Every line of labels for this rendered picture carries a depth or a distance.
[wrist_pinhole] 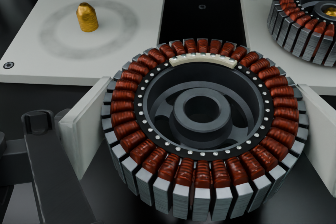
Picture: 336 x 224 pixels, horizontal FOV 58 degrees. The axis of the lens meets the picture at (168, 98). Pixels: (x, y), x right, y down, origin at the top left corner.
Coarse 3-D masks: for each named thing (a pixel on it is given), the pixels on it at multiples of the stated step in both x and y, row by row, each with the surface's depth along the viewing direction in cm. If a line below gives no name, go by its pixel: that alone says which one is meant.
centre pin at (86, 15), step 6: (78, 6) 31; (84, 6) 30; (90, 6) 31; (78, 12) 30; (84, 12) 30; (90, 12) 31; (78, 18) 31; (84, 18) 31; (90, 18) 31; (96, 18) 32; (84, 24) 31; (90, 24) 31; (96, 24) 32; (84, 30) 32; (90, 30) 32
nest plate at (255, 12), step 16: (240, 0) 37; (256, 0) 35; (256, 16) 33; (256, 32) 31; (256, 48) 30; (272, 48) 30; (288, 64) 28; (304, 64) 28; (304, 80) 27; (320, 80) 27
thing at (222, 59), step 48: (192, 48) 19; (240, 48) 19; (144, 96) 17; (192, 96) 18; (240, 96) 19; (288, 96) 17; (144, 144) 14; (192, 144) 17; (240, 144) 15; (288, 144) 15; (144, 192) 15; (192, 192) 15; (240, 192) 13
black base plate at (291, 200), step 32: (0, 0) 38; (32, 0) 38; (192, 0) 37; (224, 0) 37; (0, 32) 34; (160, 32) 33; (192, 32) 33; (224, 32) 33; (0, 96) 28; (32, 96) 28; (64, 96) 28; (320, 96) 27; (0, 128) 26; (160, 128) 25; (96, 160) 23; (32, 192) 22; (96, 192) 22; (128, 192) 22; (288, 192) 21; (320, 192) 21
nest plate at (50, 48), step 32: (64, 0) 36; (96, 0) 36; (128, 0) 36; (160, 0) 35; (32, 32) 32; (64, 32) 32; (96, 32) 32; (128, 32) 32; (0, 64) 29; (32, 64) 29; (64, 64) 29; (96, 64) 29
